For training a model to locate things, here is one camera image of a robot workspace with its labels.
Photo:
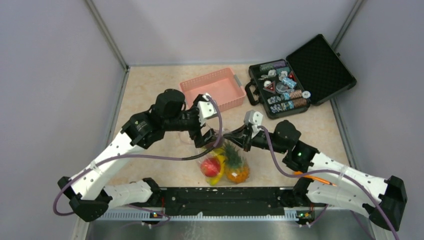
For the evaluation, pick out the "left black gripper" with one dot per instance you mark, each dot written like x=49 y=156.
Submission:
x=199 y=139

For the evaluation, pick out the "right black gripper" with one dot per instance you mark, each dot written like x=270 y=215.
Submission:
x=247 y=139

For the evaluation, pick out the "pink plastic basket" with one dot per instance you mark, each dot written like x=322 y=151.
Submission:
x=222 y=85

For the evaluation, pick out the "orange toy pineapple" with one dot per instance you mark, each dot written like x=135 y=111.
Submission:
x=237 y=169

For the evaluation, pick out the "yellow banana bunch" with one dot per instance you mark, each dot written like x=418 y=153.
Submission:
x=220 y=154

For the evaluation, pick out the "clear zip top bag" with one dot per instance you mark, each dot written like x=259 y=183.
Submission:
x=224 y=181

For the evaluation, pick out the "red apple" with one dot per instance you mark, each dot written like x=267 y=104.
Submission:
x=210 y=167

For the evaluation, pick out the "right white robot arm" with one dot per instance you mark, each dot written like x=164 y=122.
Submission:
x=381 y=200

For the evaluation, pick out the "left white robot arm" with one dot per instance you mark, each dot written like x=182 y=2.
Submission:
x=89 y=192

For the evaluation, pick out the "orange carrot toy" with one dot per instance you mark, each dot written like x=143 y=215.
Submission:
x=315 y=178

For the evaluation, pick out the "black poker chip case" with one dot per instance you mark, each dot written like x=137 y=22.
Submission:
x=309 y=76

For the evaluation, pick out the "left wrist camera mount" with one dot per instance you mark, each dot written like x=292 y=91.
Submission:
x=207 y=108

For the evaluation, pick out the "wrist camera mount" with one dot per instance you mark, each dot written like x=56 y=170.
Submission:
x=207 y=108
x=253 y=119

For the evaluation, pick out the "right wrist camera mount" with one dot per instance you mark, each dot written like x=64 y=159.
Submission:
x=253 y=119

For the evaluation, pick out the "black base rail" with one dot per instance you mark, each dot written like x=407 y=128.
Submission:
x=235 y=203

